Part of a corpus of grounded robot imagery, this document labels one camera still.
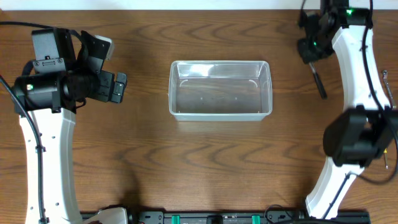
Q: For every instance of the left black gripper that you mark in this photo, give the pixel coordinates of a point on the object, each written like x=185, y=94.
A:
x=106, y=87

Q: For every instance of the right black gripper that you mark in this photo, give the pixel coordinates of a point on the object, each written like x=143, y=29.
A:
x=306, y=55

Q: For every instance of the small claw hammer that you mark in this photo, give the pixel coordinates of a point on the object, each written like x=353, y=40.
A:
x=318, y=82

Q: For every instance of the clear plastic container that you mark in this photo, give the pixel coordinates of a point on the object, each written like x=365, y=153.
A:
x=220, y=90

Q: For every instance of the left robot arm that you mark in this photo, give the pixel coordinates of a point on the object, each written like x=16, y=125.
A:
x=67, y=70

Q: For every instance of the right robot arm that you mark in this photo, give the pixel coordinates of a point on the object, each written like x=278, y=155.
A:
x=368, y=123

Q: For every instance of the silver double-ended wrench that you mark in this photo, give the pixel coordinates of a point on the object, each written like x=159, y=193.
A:
x=389, y=93

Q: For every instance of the black yellow screwdriver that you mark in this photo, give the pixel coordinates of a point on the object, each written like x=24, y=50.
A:
x=385, y=159

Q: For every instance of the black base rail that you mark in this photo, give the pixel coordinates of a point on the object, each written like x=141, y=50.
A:
x=271, y=216

